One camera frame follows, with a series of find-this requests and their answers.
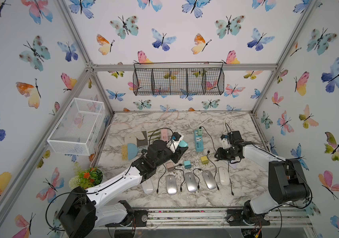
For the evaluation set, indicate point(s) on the aluminium front rail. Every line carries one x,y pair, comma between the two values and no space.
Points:
218,217

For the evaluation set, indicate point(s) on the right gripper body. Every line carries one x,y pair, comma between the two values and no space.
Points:
225,154

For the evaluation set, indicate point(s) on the yellow green charger plug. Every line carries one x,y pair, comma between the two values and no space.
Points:
204,160

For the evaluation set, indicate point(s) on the white wireless mouse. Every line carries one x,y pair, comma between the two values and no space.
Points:
147,186

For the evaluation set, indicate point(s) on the pink power strip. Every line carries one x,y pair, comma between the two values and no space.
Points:
164,135

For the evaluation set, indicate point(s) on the black cable teal strip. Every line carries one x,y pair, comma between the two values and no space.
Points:
231,184

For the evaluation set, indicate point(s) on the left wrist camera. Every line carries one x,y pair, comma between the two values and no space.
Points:
174,141

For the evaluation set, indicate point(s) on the teal power strip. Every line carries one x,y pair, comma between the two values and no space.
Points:
199,146

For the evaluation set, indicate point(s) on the black charging cable silver mouse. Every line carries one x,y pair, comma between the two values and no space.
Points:
180,169

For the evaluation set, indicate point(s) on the blue round object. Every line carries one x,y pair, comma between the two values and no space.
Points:
129,151

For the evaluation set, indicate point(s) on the white mesh wall basket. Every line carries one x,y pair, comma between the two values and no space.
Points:
78,128

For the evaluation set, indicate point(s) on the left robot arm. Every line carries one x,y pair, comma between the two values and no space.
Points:
86,209

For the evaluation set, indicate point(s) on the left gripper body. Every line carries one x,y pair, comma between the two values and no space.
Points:
166,156

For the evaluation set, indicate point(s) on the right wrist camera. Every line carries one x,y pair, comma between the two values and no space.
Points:
224,140

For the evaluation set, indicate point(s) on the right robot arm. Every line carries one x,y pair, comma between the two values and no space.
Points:
286,180

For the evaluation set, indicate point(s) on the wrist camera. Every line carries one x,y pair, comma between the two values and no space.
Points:
224,140
174,141

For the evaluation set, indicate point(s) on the black charging cable white mouse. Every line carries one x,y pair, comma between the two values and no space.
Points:
159,180

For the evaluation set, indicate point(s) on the black wire wall basket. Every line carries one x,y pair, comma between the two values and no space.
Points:
178,79

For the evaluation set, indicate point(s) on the teal charger plug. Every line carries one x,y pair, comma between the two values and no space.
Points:
187,164

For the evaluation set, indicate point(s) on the artificial potted plant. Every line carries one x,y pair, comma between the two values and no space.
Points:
85,178

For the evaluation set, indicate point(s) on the pink charger plug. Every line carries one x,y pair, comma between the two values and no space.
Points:
170,166

